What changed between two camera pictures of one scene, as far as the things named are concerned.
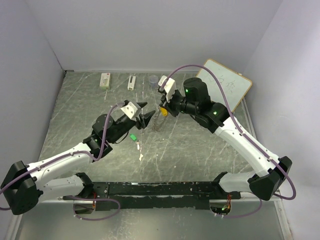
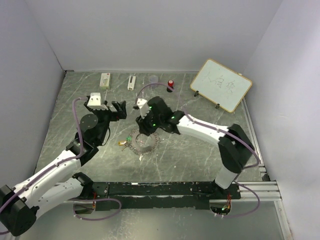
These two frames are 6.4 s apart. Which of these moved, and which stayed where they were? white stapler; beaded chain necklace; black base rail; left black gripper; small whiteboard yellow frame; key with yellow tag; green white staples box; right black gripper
Moved: right black gripper; key with yellow tag; left black gripper; beaded chain necklace
Stayed: green white staples box; white stapler; black base rail; small whiteboard yellow frame
